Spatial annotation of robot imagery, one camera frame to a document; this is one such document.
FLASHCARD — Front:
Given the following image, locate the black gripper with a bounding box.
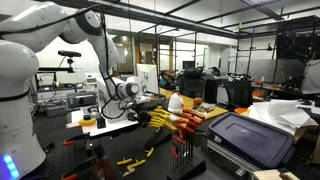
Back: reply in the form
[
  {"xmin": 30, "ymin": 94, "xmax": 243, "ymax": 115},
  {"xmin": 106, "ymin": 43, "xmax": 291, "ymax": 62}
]
[{"xmin": 132, "ymin": 100, "xmax": 156, "ymax": 128}]

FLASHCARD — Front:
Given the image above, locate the black stand for yellow keys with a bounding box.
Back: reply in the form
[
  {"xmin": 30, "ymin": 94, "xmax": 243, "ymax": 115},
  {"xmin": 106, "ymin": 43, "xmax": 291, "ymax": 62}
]
[{"xmin": 143, "ymin": 127, "xmax": 173, "ymax": 151}]

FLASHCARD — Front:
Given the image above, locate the black cylinder speaker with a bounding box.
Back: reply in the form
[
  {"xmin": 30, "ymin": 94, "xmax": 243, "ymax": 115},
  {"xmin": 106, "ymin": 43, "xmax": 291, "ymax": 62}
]
[{"xmin": 161, "ymin": 97, "xmax": 170, "ymax": 110}]

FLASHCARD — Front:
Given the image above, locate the small cardboard box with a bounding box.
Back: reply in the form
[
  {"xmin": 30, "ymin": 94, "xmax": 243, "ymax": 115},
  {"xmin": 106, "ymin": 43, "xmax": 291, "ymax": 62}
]
[{"xmin": 166, "ymin": 113, "xmax": 181, "ymax": 126}]

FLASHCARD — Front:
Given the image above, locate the white flat board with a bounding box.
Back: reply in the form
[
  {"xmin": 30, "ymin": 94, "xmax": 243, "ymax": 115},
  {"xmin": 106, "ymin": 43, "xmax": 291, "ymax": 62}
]
[{"xmin": 65, "ymin": 106, "xmax": 146, "ymax": 138}]

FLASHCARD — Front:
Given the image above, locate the white plush chicken toy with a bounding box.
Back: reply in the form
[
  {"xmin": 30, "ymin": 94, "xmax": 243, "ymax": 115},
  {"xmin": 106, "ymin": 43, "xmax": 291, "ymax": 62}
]
[{"xmin": 167, "ymin": 92, "xmax": 185, "ymax": 115}]

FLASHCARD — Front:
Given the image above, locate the small black box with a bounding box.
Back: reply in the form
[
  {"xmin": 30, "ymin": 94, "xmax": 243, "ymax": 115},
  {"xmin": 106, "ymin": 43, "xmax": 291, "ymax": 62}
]
[{"xmin": 96, "ymin": 116, "xmax": 107, "ymax": 130}]

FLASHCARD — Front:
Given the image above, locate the grey round device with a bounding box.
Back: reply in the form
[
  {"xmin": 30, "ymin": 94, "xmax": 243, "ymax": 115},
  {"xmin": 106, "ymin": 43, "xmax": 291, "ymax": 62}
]
[{"xmin": 87, "ymin": 107, "xmax": 102, "ymax": 120}]

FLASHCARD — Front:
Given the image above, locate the brown ball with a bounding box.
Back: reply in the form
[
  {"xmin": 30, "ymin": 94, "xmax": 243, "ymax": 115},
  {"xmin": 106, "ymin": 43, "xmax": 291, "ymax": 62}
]
[{"xmin": 192, "ymin": 97, "xmax": 204, "ymax": 107}]

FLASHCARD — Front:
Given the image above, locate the tan torn tape scrap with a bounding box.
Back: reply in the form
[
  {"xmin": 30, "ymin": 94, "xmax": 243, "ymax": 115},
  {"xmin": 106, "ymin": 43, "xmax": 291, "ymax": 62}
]
[{"xmin": 121, "ymin": 165, "xmax": 136, "ymax": 178}]

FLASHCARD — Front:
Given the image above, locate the black padded office chair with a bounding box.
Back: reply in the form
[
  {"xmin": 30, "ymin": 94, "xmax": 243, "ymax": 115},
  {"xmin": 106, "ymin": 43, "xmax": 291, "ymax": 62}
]
[{"xmin": 178, "ymin": 68, "xmax": 207, "ymax": 100}]

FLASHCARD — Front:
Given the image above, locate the small colourful packet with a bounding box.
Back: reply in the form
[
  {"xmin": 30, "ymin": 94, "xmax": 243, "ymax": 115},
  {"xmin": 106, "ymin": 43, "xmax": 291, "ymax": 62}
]
[{"xmin": 196, "ymin": 102, "xmax": 218, "ymax": 114}]

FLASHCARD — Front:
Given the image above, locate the grey equipment box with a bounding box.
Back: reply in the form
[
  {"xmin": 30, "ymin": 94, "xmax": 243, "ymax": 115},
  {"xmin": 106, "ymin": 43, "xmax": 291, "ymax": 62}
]
[{"xmin": 66, "ymin": 91, "xmax": 98, "ymax": 109}]

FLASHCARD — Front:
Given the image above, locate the dark background monitor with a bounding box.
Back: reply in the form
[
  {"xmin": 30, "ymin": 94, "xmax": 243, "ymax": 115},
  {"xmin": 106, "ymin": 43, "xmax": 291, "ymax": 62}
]
[{"xmin": 182, "ymin": 60, "xmax": 196, "ymax": 70}]

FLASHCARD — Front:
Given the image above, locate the white box device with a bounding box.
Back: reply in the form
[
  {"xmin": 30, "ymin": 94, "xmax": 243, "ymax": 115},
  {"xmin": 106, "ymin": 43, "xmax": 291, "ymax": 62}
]
[{"xmin": 83, "ymin": 72, "xmax": 102, "ymax": 88}]

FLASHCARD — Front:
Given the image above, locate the wooden desk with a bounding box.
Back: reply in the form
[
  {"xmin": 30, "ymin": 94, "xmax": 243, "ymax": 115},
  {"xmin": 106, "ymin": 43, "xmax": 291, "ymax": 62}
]
[{"xmin": 129, "ymin": 87, "xmax": 229, "ymax": 134}]

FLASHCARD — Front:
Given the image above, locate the black clamp orange tip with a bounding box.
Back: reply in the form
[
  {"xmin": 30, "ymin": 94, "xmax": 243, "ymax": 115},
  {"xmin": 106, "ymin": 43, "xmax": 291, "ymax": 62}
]
[
  {"xmin": 60, "ymin": 154, "xmax": 101, "ymax": 180},
  {"xmin": 62, "ymin": 132, "xmax": 91, "ymax": 147}
]

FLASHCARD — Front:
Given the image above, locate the orange bowl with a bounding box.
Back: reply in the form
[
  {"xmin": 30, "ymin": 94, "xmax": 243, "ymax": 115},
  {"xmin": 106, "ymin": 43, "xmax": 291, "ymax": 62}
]
[{"xmin": 234, "ymin": 107, "xmax": 249, "ymax": 115}]

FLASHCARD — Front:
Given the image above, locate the black mesh office chair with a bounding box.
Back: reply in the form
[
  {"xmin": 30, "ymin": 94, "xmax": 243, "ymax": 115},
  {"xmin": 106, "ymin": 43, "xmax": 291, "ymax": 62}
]
[{"xmin": 223, "ymin": 79, "xmax": 254, "ymax": 109}]

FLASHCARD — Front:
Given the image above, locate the white paper pile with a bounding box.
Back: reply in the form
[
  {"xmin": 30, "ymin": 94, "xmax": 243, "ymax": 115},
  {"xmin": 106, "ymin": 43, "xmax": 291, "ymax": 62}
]
[{"xmin": 248, "ymin": 98, "xmax": 319, "ymax": 129}]

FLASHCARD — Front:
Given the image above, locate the light wooden block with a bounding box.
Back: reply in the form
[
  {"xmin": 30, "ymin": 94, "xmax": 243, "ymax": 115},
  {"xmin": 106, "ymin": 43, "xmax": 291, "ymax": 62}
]
[{"xmin": 251, "ymin": 168, "xmax": 301, "ymax": 180}]

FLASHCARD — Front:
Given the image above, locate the open cardboard box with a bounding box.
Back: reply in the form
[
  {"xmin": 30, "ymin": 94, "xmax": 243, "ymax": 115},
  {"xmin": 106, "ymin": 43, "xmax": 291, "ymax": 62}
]
[{"xmin": 293, "ymin": 125, "xmax": 320, "ymax": 164}]

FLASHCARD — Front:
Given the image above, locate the black curtain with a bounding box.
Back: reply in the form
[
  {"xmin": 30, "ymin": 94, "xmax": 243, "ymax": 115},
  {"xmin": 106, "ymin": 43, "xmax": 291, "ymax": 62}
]
[{"xmin": 276, "ymin": 16, "xmax": 320, "ymax": 63}]

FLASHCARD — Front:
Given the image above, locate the white hanging sheet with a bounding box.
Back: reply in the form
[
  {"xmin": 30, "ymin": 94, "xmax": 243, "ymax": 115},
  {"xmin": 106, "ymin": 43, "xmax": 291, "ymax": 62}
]
[{"xmin": 301, "ymin": 59, "xmax": 320, "ymax": 96}]

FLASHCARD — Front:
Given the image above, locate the red T-handle hex key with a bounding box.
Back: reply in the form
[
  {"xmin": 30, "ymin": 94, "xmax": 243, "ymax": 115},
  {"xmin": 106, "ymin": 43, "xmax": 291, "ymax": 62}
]
[
  {"xmin": 182, "ymin": 108, "xmax": 206, "ymax": 160},
  {"xmin": 170, "ymin": 134, "xmax": 187, "ymax": 171},
  {"xmin": 179, "ymin": 113, "xmax": 204, "ymax": 163},
  {"xmin": 177, "ymin": 128, "xmax": 186, "ymax": 169},
  {"xmin": 174, "ymin": 122, "xmax": 196, "ymax": 168},
  {"xmin": 177, "ymin": 117, "xmax": 200, "ymax": 165},
  {"xmin": 169, "ymin": 145, "xmax": 179, "ymax": 173}
]

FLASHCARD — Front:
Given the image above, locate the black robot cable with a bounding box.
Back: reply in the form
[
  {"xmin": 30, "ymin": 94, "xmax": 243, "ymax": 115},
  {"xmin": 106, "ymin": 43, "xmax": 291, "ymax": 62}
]
[{"xmin": 0, "ymin": 3, "xmax": 131, "ymax": 121}]

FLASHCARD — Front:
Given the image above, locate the aluminium extrusion frame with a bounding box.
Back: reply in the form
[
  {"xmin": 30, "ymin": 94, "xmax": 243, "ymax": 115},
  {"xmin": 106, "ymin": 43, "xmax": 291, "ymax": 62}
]
[{"xmin": 201, "ymin": 134, "xmax": 259, "ymax": 179}]

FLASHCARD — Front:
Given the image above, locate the black camera on mount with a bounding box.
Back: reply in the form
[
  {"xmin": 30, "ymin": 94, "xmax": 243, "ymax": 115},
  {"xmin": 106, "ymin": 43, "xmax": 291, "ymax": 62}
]
[{"xmin": 57, "ymin": 49, "xmax": 82, "ymax": 68}]

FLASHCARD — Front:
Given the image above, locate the black overhead metal frame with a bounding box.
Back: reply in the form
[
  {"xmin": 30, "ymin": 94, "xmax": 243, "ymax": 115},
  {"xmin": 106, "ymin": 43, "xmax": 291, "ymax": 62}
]
[{"xmin": 43, "ymin": 0, "xmax": 320, "ymax": 84}]

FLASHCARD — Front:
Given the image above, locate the black camera boom stand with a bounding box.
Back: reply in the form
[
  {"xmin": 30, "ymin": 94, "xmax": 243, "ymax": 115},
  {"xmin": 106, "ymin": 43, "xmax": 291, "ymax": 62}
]
[{"xmin": 33, "ymin": 64, "xmax": 75, "ymax": 101}]

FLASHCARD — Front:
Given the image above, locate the grey partition wall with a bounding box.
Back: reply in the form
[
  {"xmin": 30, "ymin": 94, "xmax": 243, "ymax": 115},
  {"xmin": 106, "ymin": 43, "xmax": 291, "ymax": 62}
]
[{"xmin": 248, "ymin": 59, "xmax": 306, "ymax": 84}]

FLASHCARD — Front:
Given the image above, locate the black tripod camera rig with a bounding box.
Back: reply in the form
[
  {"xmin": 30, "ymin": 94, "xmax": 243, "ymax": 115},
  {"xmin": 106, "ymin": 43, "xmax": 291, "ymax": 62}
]
[{"xmin": 279, "ymin": 75, "xmax": 306, "ymax": 99}]

